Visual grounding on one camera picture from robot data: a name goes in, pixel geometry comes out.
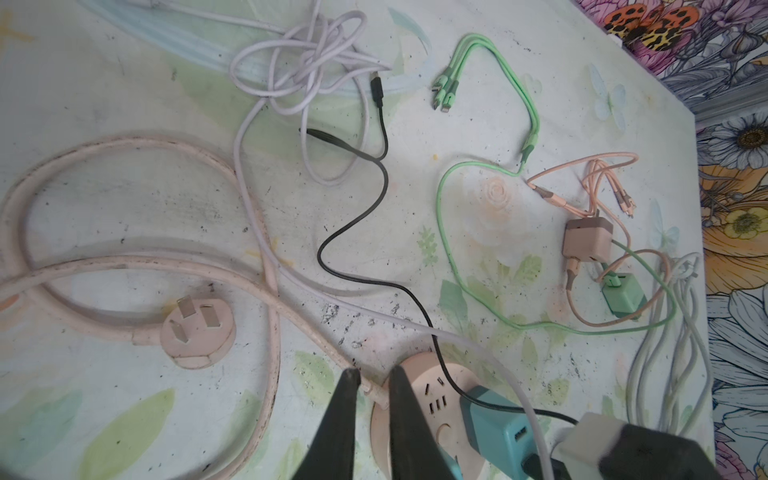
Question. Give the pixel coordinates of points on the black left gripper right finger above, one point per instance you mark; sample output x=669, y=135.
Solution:
x=414, y=452

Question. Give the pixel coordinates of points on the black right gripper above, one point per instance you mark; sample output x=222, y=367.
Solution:
x=642, y=453

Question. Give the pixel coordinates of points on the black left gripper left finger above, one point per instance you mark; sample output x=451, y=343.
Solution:
x=331, y=453

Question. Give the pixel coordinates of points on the teal charger plug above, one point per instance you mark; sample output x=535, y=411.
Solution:
x=504, y=439

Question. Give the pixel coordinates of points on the green charger plug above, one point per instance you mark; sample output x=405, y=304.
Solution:
x=623, y=294

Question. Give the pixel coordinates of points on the pink brown charger plug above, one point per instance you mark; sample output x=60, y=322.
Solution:
x=588, y=239

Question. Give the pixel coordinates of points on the round pink power socket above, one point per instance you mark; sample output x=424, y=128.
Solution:
x=441, y=407

